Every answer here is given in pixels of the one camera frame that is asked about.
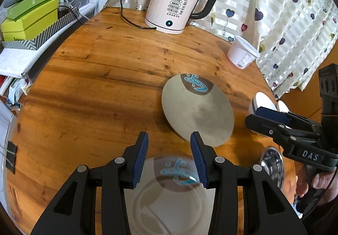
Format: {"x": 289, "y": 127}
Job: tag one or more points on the heart pattern curtain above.
{"x": 293, "y": 37}

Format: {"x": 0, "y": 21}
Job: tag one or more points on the person right hand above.
{"x": 326, "y": 181}

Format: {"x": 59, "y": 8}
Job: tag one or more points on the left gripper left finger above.
{"x": 72, "y": 209}

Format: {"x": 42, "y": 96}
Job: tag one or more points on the green whale plate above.
{"x": 192, "y": 103}
{"x": 169, "y": 199}

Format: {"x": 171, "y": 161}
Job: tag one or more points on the white plastic tub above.
{"x": 242, "y": 53}

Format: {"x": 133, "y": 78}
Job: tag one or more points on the dark green flat box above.
{"x": 23, "y": 7}

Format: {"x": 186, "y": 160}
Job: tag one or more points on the chevron pattern tray box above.
{"x": 39, "y": 40}

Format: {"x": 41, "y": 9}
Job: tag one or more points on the lime green box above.
{"x": 31, "y": 24}

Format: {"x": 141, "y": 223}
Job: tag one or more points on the large white blue-striped bowl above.
{"x": 260, "y": 100}

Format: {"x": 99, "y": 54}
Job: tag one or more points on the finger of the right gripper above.
{"x": 266, "y": 127}
{"x": 280, "y": 117}

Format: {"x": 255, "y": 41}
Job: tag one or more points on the small white blue-striped bowl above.
{"x": 282, "y": 107}

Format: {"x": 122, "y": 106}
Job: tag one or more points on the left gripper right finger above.
{"x": 266, "y": 209}

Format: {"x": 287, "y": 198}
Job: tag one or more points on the wooden cabinet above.
{"x": 308, "y": 102}

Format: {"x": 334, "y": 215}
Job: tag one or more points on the black binder clip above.
{"x": 10, "y": 156}

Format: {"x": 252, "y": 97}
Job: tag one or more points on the white side shelf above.
{"x": 17, "y": 63}

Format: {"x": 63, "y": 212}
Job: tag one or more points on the black gripper tracking camera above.
{"x": 328, "y": 94}

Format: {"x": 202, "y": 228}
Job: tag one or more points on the stainless steel bowl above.
{"x": 271, "y": 160}

